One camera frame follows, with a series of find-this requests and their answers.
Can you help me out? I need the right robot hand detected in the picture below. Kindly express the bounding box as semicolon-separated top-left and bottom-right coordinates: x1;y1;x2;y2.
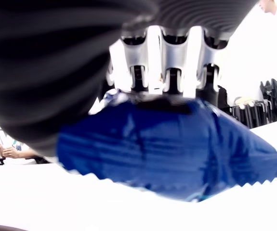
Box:
0;0;261;157

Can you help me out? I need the blue Oreo packet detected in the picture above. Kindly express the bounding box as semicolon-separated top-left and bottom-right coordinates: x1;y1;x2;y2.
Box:
56;88;277;203

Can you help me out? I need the seated person in white shirt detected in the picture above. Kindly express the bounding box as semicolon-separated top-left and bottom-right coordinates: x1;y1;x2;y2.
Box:
0;139;39;160

